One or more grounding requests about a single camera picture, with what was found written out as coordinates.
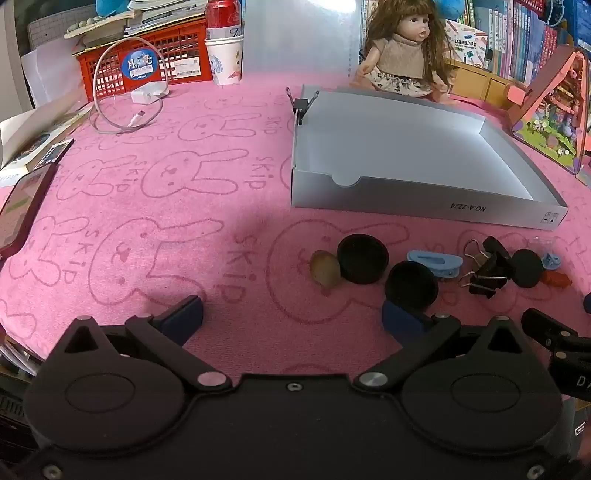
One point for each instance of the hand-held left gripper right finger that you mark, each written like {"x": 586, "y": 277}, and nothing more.
{"x": 401, "y": 321}

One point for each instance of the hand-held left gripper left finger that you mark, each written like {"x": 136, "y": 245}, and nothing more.
{"x": 182, "y": 314}

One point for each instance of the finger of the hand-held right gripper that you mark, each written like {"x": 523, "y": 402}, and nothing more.
{"x": 545, "y": 325}
{"x": 588, "y": 303}

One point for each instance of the black round cap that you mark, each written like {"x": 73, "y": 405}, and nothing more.
{"x": 411, "y": 286}
{"x": 362, "y": 261}
{"x": 527, "y": 268}

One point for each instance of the red plastic clip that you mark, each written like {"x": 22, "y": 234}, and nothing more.
{"x": 556, "y": 279}

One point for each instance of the small blue plastic clip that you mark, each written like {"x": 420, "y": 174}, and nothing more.
{"x": 551, "y": 261}

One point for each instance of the light blue plastic clip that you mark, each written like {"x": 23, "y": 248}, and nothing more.
{"x": 431, "y": 259}

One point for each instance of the black binder clip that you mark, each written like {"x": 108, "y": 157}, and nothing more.
{"x": 482, "y": 289}
{"x": 496, "y": 249}
{"x": 301, "y": 107}

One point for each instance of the clear round plastic lid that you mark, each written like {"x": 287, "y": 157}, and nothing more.
{"x": 541, "y": 241}

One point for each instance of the brown pebble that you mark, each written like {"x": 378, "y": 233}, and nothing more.
{"x": 325, "y": 270}

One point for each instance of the grey cardboard tray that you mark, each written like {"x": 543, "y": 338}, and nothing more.
{"x": 392, "y": 147}

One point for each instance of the pink rabbit-print towel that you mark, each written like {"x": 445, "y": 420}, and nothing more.
{"x": 161, "y": 221}

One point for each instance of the pink triangular dollhouse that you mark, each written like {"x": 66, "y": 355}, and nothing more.
{"x": 554, "y": 115}

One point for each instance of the smartphone in red case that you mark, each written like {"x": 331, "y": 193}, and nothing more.
{"x": 21, "y": 207}

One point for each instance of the small dark printed card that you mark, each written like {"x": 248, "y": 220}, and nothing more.
{"x": 53, "y": 154}

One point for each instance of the white power adapter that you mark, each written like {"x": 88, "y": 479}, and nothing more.
{"x": 145, "y": 94}

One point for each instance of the wooden drawer organizer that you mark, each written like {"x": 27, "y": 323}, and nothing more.
{"x": 494, "y": 87}

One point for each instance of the open booklet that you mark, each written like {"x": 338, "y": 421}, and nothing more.
{"x": 27, "y": 134}

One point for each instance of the white paper cup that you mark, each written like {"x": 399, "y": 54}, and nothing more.
{"x": 224, "y": 60}

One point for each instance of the red plastic crate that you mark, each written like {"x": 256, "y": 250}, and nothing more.
{"x": 184, "y": 50}

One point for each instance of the long-haired baby doll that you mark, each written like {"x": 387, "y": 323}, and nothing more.
{"x": 401, "y": 55}

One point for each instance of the row of books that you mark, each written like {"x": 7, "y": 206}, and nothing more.
{"x": 521, "y": 37}

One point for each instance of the white printed carton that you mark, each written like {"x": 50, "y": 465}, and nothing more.
{"x": 466, "y": 44}

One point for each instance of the translucent plastic clipboard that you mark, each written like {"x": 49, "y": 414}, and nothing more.
{"x": 300, "y": 41}

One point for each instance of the red soda can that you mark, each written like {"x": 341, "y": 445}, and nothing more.
{"x": 224, "y": 16}

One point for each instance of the stack of books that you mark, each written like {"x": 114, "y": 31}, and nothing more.
{"x": 152, "y": 14}

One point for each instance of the grey gridded board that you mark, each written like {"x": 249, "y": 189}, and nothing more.
{"x": 48, "y": 34}

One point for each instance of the small blue plush toy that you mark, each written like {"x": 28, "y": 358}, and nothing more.
{"x": 113, "y": 5}

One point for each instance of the blue plush ball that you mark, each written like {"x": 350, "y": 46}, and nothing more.
{"x": 450, "y": 7}

